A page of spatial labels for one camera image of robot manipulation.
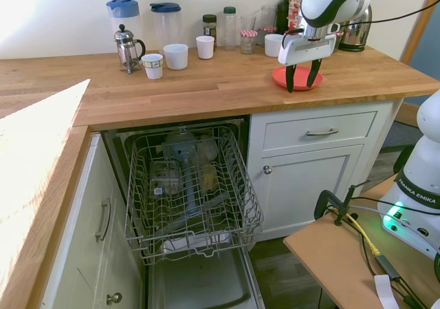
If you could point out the dishwasher body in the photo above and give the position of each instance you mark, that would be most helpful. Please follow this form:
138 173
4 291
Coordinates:
115 157

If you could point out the red and white carton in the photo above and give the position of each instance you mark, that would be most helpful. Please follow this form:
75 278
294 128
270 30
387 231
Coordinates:
295 13

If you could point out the tall white cup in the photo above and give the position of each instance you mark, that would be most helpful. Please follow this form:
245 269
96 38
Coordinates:
205 47

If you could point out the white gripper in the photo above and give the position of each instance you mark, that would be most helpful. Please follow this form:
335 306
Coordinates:
306 49

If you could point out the grey plastic spray tube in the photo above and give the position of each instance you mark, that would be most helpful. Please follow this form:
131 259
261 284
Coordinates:
189 181

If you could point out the clear pitcher dark blue lid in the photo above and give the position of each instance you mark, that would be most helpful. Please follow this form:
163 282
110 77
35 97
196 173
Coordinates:
166 23

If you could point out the black tall container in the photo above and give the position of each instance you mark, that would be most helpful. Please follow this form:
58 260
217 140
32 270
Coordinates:
282 13

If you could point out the wide white cup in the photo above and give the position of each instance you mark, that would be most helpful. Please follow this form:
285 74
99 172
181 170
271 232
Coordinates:
176 57

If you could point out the dishwasher door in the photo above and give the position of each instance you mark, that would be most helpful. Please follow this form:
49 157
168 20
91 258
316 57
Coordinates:
196 281

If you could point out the glass French press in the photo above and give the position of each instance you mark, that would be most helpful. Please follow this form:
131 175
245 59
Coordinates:
125 49

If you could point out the wooden door frame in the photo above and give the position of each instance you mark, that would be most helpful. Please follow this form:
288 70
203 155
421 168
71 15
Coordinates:
414 30

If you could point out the white corner cabinet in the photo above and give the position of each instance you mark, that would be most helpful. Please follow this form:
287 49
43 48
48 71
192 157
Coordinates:
82 261

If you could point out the wooden robot mounting board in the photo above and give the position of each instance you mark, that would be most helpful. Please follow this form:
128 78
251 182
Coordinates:
330 254

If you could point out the red round plate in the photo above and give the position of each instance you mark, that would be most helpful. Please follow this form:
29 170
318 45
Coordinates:
302 78

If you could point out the large clear glass jar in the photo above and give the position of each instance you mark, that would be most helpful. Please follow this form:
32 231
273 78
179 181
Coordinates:
266 16

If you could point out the small metal cabinet knob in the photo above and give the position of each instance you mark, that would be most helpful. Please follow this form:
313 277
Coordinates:
267 169

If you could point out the coffee jar dark lid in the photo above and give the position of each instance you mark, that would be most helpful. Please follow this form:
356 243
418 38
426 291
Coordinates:
209 27

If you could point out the jar with red checked lid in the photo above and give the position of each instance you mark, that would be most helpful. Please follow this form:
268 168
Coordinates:
248 42
267 31

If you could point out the clear drinking glass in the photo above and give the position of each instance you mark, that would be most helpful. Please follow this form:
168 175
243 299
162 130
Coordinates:
247 22

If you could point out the black metal clamp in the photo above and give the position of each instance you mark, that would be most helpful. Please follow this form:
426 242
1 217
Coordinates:
321 199

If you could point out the white ceramic pot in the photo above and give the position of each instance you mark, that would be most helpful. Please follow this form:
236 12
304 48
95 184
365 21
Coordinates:
273 45

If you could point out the clear bottle green lid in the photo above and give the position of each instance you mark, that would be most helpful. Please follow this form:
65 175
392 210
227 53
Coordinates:
230 30

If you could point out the clear pitcher light blue lid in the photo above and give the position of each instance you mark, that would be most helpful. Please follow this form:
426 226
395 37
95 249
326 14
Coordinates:
124 16

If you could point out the printed paper cup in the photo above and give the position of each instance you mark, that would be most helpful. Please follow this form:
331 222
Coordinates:
152 66

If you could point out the stainless steel kettle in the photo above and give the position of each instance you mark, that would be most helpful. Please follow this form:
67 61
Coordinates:
355 37

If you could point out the large metal cabinet knob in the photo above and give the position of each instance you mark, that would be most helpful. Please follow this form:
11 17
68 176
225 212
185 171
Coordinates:
114 298

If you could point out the clear glass container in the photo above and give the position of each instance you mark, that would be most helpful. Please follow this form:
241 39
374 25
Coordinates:
165 178

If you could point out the white cabinet with drawer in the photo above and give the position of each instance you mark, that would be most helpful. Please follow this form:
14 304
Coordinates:
309 192

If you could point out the white paper tag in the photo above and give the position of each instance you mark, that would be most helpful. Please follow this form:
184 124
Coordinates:
385 290

